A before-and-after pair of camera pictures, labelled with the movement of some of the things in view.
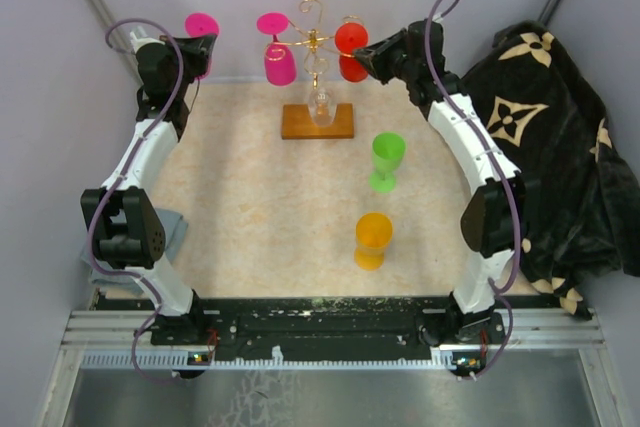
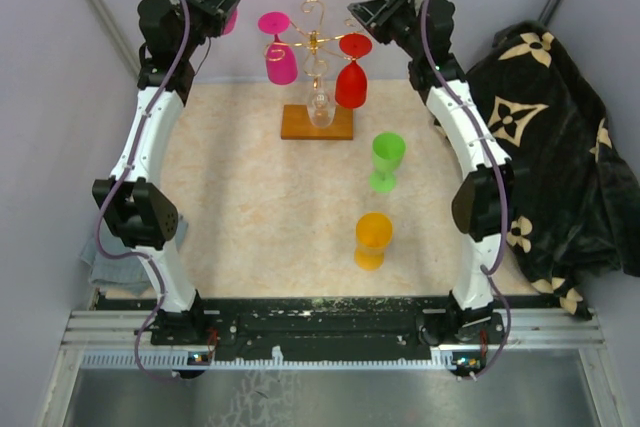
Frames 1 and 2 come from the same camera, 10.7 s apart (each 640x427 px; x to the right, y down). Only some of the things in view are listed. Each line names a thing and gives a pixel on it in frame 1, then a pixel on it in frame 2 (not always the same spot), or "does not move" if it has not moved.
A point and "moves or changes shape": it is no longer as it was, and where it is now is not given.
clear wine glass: x=322 y=106 does not move
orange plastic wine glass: x=373 y=232 does not move
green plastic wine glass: x=388 y=149 does not move
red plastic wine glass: x=349 y=37 moves or changes shape
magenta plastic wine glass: x=279 y=60 does not move
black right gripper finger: x=382 y=57 → x=374 y=11
